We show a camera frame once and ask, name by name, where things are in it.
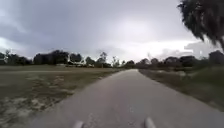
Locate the grey asphalt path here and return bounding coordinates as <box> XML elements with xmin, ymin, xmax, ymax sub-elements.
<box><xmin>24</xmin><ymin>68</ymin><xmax>224</xmax><ymax>128</ymax></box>

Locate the distant row of trees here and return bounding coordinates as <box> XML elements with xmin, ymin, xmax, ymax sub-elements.
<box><xmin>0</xmin><ymin>49</ymin><xmax>224</xmax><ymax>70</ymax></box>

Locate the robot's own part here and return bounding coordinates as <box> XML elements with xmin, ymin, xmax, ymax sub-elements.
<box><xmin>72</xmin><ymin>120</ymin><xmax>85</xmax><ymax>128</ymax></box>
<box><xmin>144</xmin><ymin>117</ymin><xmax>157</xmax><ymax>128</ymax></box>

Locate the dry patchy grass field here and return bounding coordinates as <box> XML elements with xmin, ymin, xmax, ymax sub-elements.
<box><xmin>0</xmin><ymin>64</ymin><xmax>125</xmax><ymax>128</ymax></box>

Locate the green grass verge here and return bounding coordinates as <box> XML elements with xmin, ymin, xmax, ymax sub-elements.
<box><xmin>138</xmin><ymin>66</ymin><xmax>224</xmax><ymax>113</ymax></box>

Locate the large dark overhanging tree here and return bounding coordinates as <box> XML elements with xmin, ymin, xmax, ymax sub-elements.
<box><xmin>177</xmin><ymin>0</ymin><xmax>224</xmax><ymax>51</ymax></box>

